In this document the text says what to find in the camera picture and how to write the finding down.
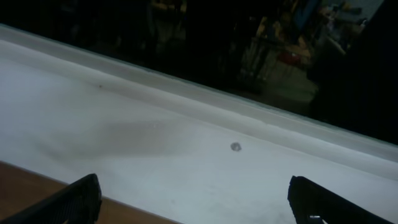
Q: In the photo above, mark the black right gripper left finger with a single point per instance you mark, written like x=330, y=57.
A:
x=79, y=202

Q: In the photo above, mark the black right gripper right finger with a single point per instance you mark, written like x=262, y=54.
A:
x=312, y=203

